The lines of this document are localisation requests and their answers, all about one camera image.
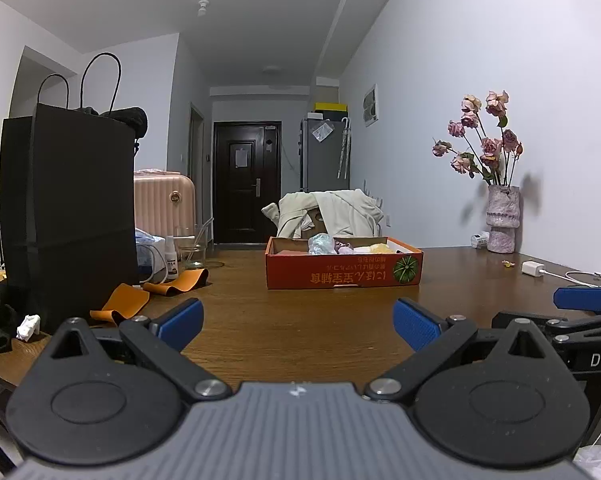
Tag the dark entrance door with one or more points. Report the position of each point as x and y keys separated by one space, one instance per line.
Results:
x=230 y=200

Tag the pink fluffy cloth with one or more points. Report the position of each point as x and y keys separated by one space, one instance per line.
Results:
x=344 y=248

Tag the yellow and white plush toy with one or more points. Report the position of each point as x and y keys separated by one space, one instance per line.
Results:
x=382 y=248

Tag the black paper shopping bag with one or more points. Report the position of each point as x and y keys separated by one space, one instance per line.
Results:
x=70 y=220

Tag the side room door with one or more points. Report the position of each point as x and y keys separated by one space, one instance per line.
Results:
x=196 y=170

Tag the beige jacket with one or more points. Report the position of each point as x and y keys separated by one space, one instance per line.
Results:
x=290 y=210

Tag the grey refrigerator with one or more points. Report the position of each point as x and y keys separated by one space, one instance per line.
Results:
x=323 y=165

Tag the white charger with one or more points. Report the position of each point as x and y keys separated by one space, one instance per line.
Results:
x=533 y=268

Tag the white ceiling lamp socket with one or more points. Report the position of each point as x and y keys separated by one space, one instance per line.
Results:
x=203 y=8

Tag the wooden chair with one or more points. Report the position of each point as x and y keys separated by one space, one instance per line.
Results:
x=313 y=227

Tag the pink hard-shell suitcase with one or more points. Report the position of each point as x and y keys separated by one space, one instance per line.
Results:
x=163 y=205

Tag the white paper notice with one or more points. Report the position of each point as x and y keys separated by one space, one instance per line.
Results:
x=241 y=157

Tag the white wall panel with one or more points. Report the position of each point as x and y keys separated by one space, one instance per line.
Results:
x=371 y=105

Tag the clear bag on refrigerator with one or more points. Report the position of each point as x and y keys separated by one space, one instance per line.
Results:
x=323 y=131

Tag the clear bag with blue items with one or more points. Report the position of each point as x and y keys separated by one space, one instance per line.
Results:
x=148 y=255

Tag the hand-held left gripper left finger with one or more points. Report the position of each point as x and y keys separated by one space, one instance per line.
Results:
x=183 y=325

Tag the red cardboard box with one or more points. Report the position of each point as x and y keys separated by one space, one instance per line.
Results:
x=330 y=272

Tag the white jacket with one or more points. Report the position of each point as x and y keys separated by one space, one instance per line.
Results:
x=353 y=212

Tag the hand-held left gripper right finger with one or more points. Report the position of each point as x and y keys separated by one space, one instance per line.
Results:
x=418 y=325

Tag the pink textured vase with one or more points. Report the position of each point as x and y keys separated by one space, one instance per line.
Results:
x=502 y=220

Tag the white round sponge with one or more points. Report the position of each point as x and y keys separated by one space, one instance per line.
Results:
x=363 y=249

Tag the dried pink roses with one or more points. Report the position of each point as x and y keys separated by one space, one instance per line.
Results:
x=485 y=145

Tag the flat ceiling light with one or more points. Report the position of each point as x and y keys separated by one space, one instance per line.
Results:
x=272 y=69

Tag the small white device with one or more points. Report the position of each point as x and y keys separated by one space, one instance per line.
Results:
x=479 y=240

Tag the black garment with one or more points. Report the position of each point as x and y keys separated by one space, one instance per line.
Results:
x=130 y=117

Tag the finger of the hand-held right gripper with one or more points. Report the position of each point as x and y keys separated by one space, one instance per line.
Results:
x=582 y=299
x=555 y=327

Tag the white spray bottle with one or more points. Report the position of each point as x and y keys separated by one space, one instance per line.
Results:
x=171 y=262

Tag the clear drinking glass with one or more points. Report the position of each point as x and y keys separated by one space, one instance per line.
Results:
x=193 y=250

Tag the clear plastic bag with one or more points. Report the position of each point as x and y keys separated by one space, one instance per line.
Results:
x=322 y=244

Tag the small white crumpled object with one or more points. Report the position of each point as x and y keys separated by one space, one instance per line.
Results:
x=28 y=327

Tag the white crumpled plastic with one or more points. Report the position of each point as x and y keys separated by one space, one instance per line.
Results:
x=600 y=462

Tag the folded umbrella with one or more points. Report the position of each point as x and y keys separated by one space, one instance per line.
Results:
x=344 y=147

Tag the yellow box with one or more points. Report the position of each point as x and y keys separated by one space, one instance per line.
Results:
x=330 y=107

